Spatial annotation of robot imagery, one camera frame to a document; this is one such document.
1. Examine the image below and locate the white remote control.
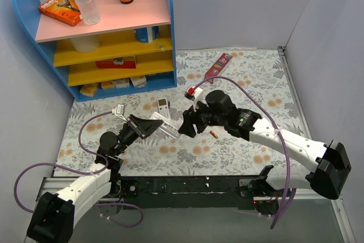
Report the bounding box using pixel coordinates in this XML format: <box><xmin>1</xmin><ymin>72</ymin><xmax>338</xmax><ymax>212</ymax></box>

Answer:
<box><xmin>157</xmin><ymin>98</ymin><xmax>171</xmax><ymax>120</ymax></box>
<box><xmin>150</xmin><ymin>112</ymin><xmax>181</xmax><ymax>140</ymax></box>

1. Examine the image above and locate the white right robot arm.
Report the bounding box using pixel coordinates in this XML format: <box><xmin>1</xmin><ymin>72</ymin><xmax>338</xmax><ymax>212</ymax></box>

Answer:
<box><xmin>179</xmin><ymin>87</ymin><xmax>351</xmax><ymax>200</ymax></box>

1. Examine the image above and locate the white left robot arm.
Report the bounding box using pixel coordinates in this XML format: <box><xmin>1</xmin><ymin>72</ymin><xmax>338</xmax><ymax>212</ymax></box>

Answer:
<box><xmin>27</xmin><ymin>115</ymin><xmax>163</xmax><ymax>242</ymax></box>

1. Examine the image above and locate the red battery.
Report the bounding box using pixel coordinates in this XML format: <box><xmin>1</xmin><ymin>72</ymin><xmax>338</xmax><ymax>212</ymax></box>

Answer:
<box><xmin>210</xmin><ymin>131</ymin><xmax>218</xmax><ymax>139</ymax></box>

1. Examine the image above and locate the red toothpaste box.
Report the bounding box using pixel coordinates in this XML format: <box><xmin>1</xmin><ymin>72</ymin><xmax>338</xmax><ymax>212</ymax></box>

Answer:
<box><xmin>204</xmin><ymin>53</ymin><xmax>233</xmax><ymax>84</ymax></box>

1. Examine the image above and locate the red box on shelf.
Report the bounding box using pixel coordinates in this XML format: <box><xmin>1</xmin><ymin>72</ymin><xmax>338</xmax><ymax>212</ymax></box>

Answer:
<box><xmin>96</xmin><ymin>56</ymin><xmax>137</xmax><ymax>69</ymax></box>

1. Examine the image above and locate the floral table mat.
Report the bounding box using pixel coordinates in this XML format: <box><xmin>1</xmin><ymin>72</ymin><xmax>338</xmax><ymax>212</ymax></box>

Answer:
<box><xmin>54</xmin><ymin>50</ymin><xmax>308</xmax><ymax>177</ymax></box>

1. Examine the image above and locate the blue shelf unit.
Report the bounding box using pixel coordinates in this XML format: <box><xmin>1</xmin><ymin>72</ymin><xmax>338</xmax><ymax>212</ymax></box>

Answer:
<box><xmin>12</xmin><ymin>0</ymin><xmax>177</xmax><ymax>102</ymax></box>

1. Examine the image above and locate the blue white can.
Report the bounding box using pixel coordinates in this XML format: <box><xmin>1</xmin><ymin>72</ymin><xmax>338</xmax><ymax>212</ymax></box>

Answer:
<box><xmin>134</xmin><ymin>26</ymin><xmax>159</xmax><ymax>43</ymax></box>

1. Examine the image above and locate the white cup on shelf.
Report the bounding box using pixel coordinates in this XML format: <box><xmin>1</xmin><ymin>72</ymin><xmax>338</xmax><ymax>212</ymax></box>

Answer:
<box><xmin>70</xmin><ymin>35</ymin><xmax>100</xmax><ymax>53</ymax></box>

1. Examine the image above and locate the orange razor box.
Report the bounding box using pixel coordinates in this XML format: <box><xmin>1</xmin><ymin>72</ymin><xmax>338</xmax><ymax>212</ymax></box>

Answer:
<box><xmin>39</xmin><ymin>0</ymin><xmax>82</xmax><ymax>27</ymax></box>

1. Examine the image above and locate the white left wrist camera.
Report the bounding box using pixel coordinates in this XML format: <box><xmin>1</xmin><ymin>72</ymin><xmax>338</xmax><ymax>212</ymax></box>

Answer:
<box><xmin>111</xmin><ymin>104</ymin><xmax>128</xmax><ymax>122</ymax></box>

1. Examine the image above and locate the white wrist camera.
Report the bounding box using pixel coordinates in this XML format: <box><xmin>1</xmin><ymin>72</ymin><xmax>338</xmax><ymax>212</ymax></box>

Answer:
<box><xmin>111</xmin><ymin>104</ymin><xmax>128</xmax><ymax>122</ymax></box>
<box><xmin>184</xmin><ymin>87</ymin><xmax>204</xmax><ymax>112</ymax></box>

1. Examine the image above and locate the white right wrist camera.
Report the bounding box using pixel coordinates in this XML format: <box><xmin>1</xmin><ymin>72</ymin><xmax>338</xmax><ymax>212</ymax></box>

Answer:
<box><xmin>184</xmin><ymin>87</ymin><xmax>204</xmax><ymax>112</ymax></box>

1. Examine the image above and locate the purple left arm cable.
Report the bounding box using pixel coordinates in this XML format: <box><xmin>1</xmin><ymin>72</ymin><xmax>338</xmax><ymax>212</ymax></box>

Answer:
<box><xmin>14</xmin><ymin>110</ymin><xmax>144</xmax><ymax>228</ymax></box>

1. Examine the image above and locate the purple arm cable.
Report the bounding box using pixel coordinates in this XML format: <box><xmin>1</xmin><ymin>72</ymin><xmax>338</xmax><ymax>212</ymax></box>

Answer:
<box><xmin>14</xmin><ymin>110</ymin><xmax>144</xmax><ymax>228</ymax></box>
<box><xmin>193</xmin><ymin>76</ymin><xmax>296</xmax><ymax>229</ymax></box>

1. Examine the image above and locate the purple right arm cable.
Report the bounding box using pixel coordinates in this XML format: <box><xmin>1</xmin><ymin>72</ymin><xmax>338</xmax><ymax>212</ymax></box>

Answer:
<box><xmin>193</xmin><ymin>76</ymin><xmax>296</xmax><ymax>229</ymax></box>

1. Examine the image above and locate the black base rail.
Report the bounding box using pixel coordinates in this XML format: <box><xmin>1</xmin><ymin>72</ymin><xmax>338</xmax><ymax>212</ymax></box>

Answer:
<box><xmin>98</xmin><ymin>176</ymin><xmax>281</xmax><ymax>211</ymax></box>

